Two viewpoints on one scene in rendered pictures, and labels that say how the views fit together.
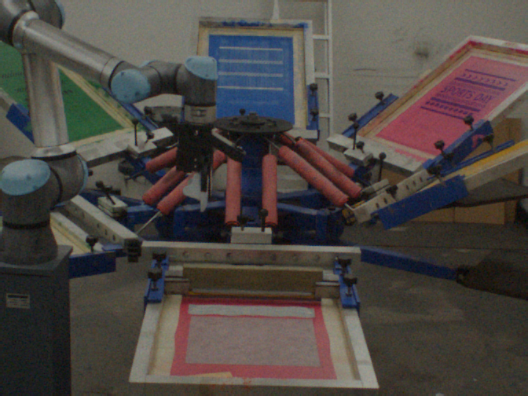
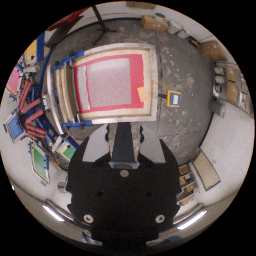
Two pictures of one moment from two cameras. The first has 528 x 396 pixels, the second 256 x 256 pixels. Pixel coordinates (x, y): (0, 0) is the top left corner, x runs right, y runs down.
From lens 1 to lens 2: 2.37 m
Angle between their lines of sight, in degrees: 76
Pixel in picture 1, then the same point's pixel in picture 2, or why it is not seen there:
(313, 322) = (89, 64)
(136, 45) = (23, 144)
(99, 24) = (24, 150)
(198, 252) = (57, 116)
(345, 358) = (121, 50)
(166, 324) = (99, 114)
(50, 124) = not seen: hidden behind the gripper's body
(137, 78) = not seen: outside the picture
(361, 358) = (131, 45)
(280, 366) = (130, 70)
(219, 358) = (126, 92)
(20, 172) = not seen: hidden behind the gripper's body
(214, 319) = (92, 99)
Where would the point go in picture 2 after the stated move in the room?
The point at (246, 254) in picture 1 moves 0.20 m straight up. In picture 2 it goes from (54, 100) to (35, 107)
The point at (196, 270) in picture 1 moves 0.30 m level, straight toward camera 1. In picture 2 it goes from (72, 112) to (112, 105)
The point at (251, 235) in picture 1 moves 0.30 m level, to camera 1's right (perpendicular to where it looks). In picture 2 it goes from (47, 101) to (45, 70)
